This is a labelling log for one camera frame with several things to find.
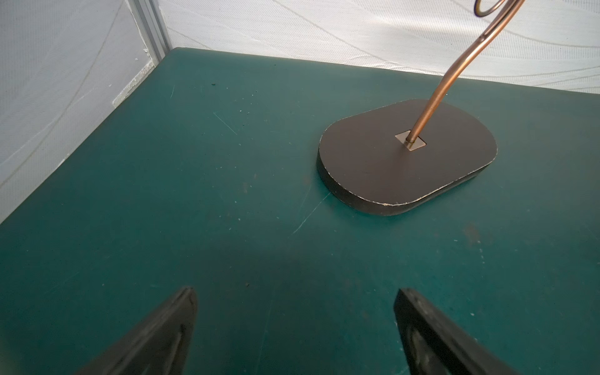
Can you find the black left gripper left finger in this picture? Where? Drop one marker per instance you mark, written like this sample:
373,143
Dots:
159,344

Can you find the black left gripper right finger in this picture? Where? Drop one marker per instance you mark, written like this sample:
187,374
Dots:
434,344

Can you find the copper wire glass stand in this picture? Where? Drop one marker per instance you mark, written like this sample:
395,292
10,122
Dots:
390,160

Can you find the aluminium corner frame post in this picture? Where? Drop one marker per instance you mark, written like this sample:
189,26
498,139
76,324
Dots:
152,28

